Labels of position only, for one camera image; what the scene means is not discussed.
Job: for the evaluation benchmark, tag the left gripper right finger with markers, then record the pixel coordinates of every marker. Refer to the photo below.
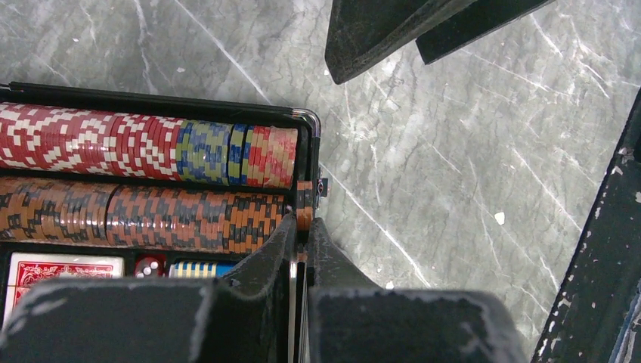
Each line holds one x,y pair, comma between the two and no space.
352,319

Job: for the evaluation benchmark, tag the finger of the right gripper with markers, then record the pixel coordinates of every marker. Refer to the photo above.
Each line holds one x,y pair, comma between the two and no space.
472,23
362,33

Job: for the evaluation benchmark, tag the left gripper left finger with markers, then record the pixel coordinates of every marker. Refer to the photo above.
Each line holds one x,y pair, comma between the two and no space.
242,316

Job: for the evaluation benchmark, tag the blue Texas Hold'em card deck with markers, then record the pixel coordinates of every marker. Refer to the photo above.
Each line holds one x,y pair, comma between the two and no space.
196,269

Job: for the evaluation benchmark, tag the single chip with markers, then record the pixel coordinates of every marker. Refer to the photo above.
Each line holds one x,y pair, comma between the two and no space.
304,205

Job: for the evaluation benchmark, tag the black poker chip case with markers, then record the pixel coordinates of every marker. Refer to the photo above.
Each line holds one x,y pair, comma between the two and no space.
25,264

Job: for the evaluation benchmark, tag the single red die in case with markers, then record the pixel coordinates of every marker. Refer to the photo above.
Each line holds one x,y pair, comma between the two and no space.
149,267

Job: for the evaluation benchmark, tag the brown orange chip stack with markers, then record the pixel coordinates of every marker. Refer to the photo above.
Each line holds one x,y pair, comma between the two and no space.
50,211

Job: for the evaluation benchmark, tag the red white chip stack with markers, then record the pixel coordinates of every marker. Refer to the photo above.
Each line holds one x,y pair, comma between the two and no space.
56,139

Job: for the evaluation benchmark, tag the black base frame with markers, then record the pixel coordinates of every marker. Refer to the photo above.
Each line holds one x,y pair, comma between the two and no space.
596,314

